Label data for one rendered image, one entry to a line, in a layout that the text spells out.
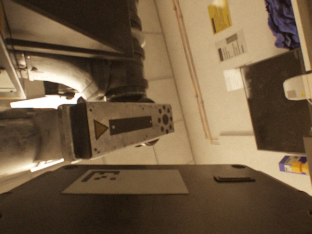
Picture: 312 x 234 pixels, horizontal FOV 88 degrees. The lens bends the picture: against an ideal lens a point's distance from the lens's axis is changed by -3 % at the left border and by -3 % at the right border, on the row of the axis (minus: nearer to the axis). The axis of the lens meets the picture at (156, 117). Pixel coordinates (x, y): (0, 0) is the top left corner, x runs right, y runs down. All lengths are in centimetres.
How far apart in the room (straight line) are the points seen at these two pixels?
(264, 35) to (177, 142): 147
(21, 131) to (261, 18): 175
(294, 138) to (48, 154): 146
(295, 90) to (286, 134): 61
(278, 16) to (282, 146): 89
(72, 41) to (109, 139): 16
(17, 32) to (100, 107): 15
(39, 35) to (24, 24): 3
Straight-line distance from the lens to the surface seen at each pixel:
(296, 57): 142
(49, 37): 31
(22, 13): 27
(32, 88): 174
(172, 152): 222
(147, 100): 42
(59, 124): 26
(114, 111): 27
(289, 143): 154
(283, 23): 138
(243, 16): 186
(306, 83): 96
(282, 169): 168
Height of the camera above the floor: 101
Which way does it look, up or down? 55 degrees up
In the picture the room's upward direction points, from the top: 99 degrees counter-clockwise
